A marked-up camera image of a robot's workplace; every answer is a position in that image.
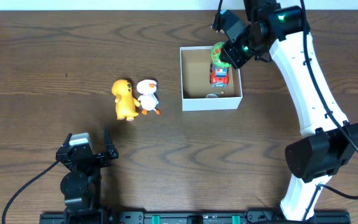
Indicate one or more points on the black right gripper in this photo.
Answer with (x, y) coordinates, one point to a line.
(230, 50)

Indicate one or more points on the red toy truck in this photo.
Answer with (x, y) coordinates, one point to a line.
(219, 76)

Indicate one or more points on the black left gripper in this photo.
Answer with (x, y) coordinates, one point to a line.
(89, 157)

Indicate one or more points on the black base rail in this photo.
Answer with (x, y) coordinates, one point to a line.
(179, 217)

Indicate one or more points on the white cardboard box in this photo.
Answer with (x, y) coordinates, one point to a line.
(195, 63)

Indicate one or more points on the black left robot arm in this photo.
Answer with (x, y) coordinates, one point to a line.
(82, 185)

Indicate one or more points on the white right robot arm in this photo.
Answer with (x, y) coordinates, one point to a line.
(328, 139)

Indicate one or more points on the yellow duck toy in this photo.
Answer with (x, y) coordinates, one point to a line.
(126, 104)

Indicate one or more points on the green ball with red symbols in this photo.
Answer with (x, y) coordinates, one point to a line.
(215, 56)

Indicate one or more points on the white duck toy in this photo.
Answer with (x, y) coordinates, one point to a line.
(147, 98)

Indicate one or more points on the wooden rattle drum toy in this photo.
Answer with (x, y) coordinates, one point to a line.
(215, 94)

